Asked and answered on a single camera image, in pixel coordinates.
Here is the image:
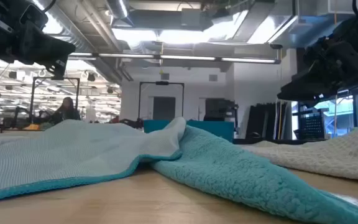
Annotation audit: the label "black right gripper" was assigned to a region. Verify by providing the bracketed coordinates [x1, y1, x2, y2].
[277, 11, 358, 105]

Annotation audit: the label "teal fluffy microfiber towel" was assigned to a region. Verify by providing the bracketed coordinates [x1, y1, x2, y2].
[150, 124, 358, 224]

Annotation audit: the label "black pegboard cart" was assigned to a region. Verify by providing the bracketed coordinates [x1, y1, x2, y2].
[293, 108, 326, 141]

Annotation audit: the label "black leaning panels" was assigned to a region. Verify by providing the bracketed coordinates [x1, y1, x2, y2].
[246, 102, 288, 140]

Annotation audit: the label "person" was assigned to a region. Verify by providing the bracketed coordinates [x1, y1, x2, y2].
[50, 96, 82, 125]

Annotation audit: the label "large grey waffle towel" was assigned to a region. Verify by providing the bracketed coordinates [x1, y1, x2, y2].
[241, 126, 358, 184]

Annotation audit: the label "black shelf unit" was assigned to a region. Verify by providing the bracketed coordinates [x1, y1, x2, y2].
[204, 98, 239, 123]

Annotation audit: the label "teal plastic bin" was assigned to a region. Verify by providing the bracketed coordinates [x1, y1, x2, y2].
[144, 119, 235, 143]

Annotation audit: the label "long ceiling light bar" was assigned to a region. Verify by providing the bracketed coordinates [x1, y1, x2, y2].
[68, 52, 282, 65]

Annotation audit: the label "black robot station frame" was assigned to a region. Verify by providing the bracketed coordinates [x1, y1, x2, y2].
[137, 81, 185, 121]
[29, 77, 81, 121]

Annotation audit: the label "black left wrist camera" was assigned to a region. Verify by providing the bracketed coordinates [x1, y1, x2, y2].
[19, 0, 49, 30]

